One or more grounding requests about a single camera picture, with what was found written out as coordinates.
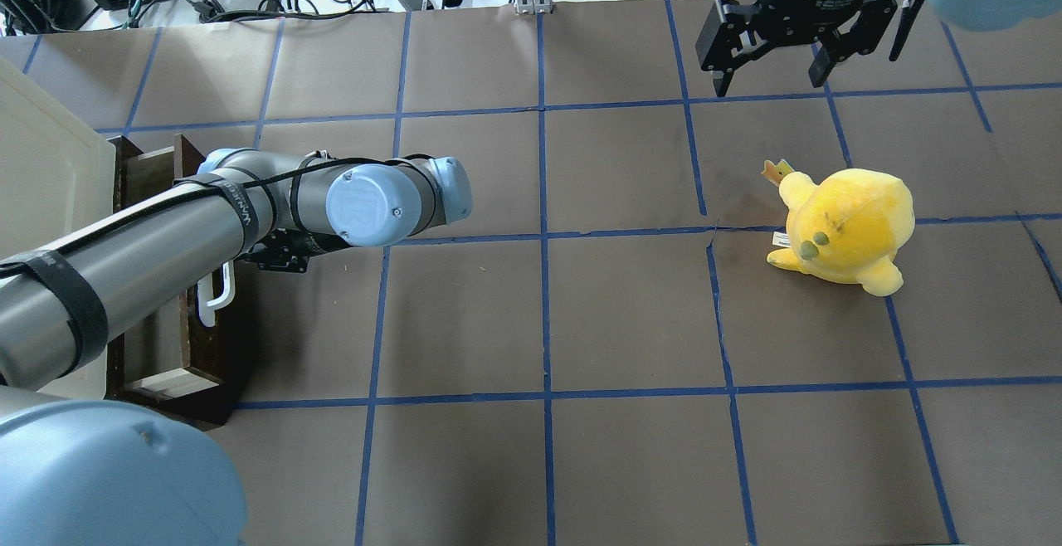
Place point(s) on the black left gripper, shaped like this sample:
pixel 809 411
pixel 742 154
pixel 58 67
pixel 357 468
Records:
pixel 284 253

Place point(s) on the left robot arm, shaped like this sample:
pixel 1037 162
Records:
pixel 106 472

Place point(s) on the dark wooden drawer cabinet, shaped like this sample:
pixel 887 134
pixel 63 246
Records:
pixel 216 409

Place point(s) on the yellow plush dinosaur toy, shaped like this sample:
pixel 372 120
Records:
pixel 846 229

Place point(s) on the cream plastic storage box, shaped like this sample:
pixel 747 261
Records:
pixel 57 178

